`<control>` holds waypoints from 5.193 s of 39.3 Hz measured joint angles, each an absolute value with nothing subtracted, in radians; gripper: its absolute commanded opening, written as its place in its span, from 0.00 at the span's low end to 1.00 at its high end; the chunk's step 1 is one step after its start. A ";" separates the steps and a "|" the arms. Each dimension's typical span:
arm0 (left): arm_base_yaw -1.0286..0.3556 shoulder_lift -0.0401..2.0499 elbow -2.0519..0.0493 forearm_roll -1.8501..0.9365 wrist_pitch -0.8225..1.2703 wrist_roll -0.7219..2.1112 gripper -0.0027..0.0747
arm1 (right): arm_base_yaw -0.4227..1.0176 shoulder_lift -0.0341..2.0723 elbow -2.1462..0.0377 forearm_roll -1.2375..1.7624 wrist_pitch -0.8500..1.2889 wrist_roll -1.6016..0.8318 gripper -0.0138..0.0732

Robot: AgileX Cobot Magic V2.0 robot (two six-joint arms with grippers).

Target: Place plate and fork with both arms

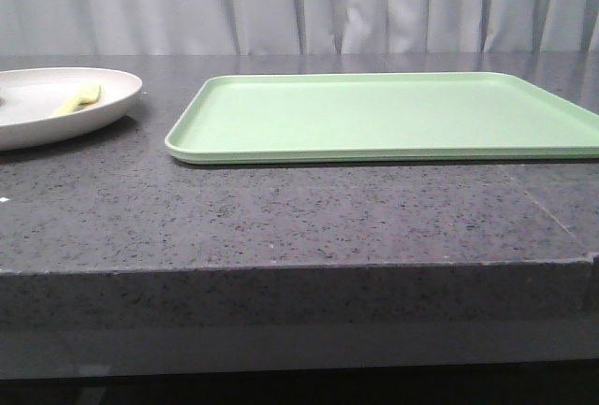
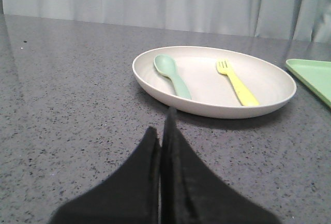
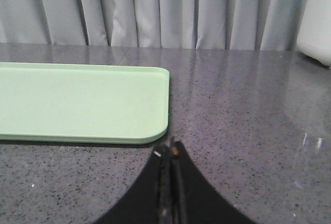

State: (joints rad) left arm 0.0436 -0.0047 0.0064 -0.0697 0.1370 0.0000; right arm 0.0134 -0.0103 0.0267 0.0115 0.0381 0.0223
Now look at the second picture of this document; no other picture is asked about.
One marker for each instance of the white round plate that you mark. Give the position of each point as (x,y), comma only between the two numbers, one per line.
(212,94)

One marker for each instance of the yellow plastic fork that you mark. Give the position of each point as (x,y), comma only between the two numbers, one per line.
(244,95)

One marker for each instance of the white curtain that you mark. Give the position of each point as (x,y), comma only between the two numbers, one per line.
(304,20)

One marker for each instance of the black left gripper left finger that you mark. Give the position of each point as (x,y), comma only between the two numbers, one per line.
(129,195)

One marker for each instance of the light green tray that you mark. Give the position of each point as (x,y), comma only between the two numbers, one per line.
(313,74)

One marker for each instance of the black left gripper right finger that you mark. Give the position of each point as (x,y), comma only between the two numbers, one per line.
(192,193)

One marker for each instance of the teal plastic spoon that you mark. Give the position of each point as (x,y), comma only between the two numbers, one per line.
(167,67)

